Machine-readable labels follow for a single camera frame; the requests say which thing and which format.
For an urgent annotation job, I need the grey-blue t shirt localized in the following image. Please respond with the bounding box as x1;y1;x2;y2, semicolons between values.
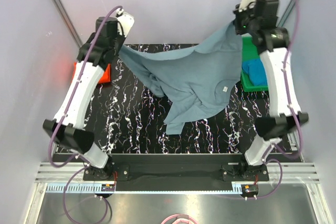
119;23;243;135

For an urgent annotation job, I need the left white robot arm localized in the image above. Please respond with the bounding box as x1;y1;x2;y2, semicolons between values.
43;14;134;180

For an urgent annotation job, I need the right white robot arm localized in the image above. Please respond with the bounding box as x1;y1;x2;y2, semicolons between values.
233;0;309;180

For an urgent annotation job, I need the green plastic bin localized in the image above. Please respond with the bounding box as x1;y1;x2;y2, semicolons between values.
240;37;268;92

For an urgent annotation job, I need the orange folded t shirt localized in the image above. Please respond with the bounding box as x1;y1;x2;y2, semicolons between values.
72;62;111;84

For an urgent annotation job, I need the blue t shirt in bin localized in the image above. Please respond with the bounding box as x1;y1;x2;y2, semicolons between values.
242;58;267;86

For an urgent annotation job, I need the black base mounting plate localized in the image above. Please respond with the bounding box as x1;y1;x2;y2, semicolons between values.
83;154;269;193

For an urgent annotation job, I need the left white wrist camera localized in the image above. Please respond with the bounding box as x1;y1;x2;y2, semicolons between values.
116;8;135;38

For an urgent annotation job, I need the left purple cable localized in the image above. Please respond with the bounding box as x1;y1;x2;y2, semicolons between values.
48;5;124;222

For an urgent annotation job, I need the aluminium frame rail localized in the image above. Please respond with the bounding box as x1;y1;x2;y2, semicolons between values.
35;162;321;184

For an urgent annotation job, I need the pink cable coil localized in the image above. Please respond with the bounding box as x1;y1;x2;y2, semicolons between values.
160;214;197;224

